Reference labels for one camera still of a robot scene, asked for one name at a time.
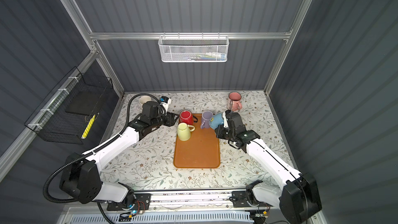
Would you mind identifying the black wire basket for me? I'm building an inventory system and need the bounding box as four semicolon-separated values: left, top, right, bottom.
24;68;114;144

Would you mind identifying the light green mug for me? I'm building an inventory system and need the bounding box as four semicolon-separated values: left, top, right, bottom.
177;122;195;142

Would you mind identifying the red mug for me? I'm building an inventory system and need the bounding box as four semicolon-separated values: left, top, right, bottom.
179;110;198;125

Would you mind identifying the pink patterned mug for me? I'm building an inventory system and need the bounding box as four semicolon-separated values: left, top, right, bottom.
228;92;243;112

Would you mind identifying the orange plastic tray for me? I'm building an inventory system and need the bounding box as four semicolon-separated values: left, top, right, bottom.
174;114;221;169

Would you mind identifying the white mug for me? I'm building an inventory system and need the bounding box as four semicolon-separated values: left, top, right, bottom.
139;95;152;105

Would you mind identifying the yellow marker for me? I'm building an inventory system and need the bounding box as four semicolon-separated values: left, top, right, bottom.
81;115;96;140

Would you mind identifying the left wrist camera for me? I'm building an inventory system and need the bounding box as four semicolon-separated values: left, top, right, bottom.
160;96;171;112

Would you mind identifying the aluminium rail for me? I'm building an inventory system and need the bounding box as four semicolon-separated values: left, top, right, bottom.
66;189;312;209

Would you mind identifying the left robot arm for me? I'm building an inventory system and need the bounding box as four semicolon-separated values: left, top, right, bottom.
60;96;178;209

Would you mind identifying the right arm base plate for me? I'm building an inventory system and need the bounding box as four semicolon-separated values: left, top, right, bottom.
229;190;271;208

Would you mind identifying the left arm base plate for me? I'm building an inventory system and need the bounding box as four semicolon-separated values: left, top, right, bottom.
107;194;152;211

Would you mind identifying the purple mug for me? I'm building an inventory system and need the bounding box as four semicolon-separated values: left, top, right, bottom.
200;111;213;129

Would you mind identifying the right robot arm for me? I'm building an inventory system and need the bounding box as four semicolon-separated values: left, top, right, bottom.
209;110;322;224

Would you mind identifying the black corrugated cable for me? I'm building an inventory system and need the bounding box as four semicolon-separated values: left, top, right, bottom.
42;93;162;224

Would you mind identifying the white slotted cable duct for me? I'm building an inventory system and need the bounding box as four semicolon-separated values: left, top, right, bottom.
69;211;254;224

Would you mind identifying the white wire mesh basket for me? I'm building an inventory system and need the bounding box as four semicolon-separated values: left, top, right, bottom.
158;35;230;63

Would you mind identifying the blue mug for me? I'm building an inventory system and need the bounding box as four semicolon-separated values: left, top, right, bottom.
209;112;224;130

